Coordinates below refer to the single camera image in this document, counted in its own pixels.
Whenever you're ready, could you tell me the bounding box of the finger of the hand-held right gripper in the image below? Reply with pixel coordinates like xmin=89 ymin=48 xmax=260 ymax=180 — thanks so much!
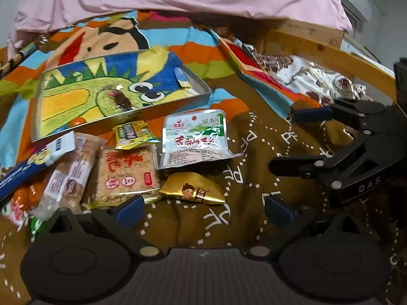
xmin=269 ymin=140 xmax=376 ymax=188
xmin=292 ymin=100 xmax=398 ymax=135

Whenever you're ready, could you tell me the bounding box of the blue white tube packet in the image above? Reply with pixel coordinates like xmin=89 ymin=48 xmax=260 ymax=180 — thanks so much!
xmin=0 ymin=132 xmax=76 ymax=201

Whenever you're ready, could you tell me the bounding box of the cartoon printed blanket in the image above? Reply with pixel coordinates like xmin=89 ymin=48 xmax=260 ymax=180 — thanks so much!
xmin=0 ymin=9 xmax=407 ymax=305

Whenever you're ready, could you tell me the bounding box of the gold foil snack packet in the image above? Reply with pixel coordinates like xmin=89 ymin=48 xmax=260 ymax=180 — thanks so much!
xmin=159 ymin=172 xmax=226 ymax=206

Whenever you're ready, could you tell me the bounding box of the white green snack packet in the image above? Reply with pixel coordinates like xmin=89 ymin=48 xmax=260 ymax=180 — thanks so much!
xmin=158 ymin=109 xmax=244 ymax=170

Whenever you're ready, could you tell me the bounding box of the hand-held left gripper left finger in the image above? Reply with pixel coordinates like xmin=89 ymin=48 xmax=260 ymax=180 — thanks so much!
xmin=38 ymin=194 xmax=164 ymax=258

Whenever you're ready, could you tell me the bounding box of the orange snack packet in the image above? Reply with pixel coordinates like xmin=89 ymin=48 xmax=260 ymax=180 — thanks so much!
xmin=2 ymin=181 xmax=48 ymax=226

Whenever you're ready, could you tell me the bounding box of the wooden bed frame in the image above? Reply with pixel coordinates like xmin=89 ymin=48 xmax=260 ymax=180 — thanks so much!
xmin=264 ymin=17 xmax=398 ymax=102

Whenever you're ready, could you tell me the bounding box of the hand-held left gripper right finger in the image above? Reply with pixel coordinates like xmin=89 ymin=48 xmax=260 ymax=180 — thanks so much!
xmin=245 ymin=195 xmax=366 ymax=258

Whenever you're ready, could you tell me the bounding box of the square rice cracker packet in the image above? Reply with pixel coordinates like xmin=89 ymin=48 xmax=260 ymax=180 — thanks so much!
xmin=91 ymin=146 xmax=163 ymax=207

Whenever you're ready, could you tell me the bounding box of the green sausage stick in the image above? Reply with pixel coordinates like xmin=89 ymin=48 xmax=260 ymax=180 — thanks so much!
xmin=29 ymin=218 xmax=45 ymax=242

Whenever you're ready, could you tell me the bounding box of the clear nut bar packet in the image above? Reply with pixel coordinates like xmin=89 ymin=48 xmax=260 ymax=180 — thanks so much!
xmin=32 ymin=132 xmax=107 ymax=220

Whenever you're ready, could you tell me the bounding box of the yellow green snack packet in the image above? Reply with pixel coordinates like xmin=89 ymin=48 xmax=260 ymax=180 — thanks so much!
xmin=113 ymin=120 xmax=161 ymax=150

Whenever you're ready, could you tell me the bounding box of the silver metal tray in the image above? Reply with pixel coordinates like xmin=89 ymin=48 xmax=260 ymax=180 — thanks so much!
xmin=32 ymin=55 xmax=213 ymax=143

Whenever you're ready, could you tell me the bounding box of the white floral cloth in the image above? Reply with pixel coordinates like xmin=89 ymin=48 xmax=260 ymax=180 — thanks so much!
xmin=245 ymin=44 xmax=366 ymax=107

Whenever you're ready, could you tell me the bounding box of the light blue small packet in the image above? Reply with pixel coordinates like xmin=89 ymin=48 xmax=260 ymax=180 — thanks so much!
xmin=176 ymin=67 xmax=191 ymax=88

